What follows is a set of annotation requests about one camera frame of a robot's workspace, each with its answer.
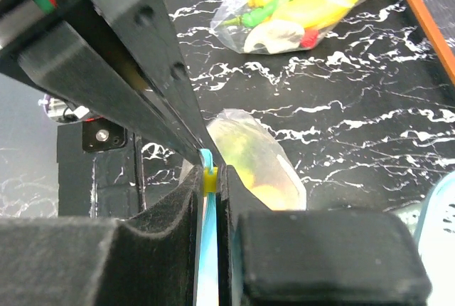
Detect light green plastic basket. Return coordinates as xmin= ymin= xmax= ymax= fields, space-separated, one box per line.
xmin=393 ymin=172 xmax=455 ymax=306

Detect small red strawberry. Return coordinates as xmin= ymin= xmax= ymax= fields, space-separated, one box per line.
xmin=300 ymin=28 xmax=319 ymax=50

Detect white garlic bulb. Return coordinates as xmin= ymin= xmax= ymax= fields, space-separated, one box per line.
xmin=243 ymin=19 xmax=305 ymax=54

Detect green chili pepper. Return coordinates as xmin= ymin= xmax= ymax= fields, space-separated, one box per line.
xmin=221 ymin=0 xmax=293 ymax=28

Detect clear bag blue zipper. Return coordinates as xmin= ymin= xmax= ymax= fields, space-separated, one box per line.
xmin=196 ymin=109 xmax=306 ymax=305

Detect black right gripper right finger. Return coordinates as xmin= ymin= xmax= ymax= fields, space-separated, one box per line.
xmin=216 ymin=166 xmax=432 ymax=305

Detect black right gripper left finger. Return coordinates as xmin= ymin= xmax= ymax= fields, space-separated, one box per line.
xmin=1 ymin=166 xmax=203 ymax=305

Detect orange wooden shelf rack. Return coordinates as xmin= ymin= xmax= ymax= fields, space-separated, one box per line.
xmin=407 ymin=0 xmax=454 ymax=83

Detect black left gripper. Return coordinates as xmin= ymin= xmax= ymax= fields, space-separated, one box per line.
xmin=1 ymin=0 xmax=215 ymax=164

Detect orange green mango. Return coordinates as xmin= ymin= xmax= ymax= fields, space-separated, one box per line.
xmin=217 ymin=133 xmax=287 ymax=210

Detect clear bag orange zipper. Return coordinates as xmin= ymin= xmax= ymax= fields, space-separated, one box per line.
xmin=210 ymin=0 xmax=365 ymax=55

